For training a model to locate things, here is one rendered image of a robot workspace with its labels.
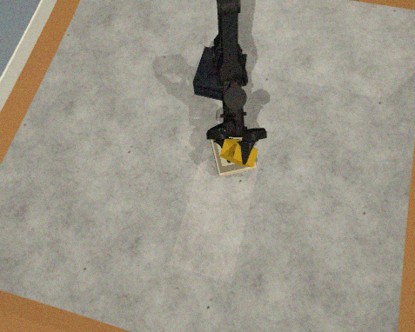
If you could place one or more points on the tan shallow tray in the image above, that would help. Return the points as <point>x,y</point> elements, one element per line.
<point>224,168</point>

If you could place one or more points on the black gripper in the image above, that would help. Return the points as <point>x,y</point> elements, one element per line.
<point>249,136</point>

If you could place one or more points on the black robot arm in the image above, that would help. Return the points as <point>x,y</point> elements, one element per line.
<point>230,72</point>

